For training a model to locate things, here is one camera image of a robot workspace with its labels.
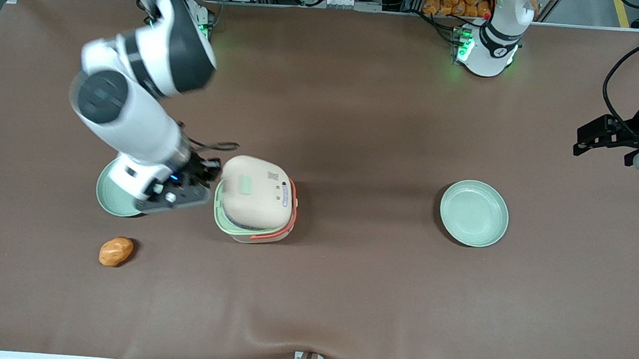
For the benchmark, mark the bag of orange items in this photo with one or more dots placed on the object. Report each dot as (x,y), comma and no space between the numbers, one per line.
(453,0)

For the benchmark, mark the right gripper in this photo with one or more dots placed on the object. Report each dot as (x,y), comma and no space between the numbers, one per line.
(199,170)

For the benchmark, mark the green lit control box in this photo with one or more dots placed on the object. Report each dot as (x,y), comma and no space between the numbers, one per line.
(205,22)

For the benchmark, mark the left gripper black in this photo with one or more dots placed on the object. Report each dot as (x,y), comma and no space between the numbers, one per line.
(635,128)

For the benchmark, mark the beige lunch box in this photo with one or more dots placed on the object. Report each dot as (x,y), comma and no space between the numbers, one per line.
(255,197)

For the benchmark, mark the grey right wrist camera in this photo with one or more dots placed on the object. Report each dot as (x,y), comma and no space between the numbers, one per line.
(172,197)

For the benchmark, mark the brown table cloth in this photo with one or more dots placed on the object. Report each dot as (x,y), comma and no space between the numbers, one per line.
(344,295)

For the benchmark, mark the orange bread roll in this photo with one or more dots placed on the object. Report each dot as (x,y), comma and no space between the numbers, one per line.
(116,251)

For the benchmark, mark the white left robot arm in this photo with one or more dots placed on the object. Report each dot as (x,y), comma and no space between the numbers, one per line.
(492,45)

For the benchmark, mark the mint green round plate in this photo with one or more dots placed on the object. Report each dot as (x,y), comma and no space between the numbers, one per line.
(108,194)
(473,213)

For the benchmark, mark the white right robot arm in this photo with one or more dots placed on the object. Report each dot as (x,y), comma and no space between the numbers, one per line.
(131,107)

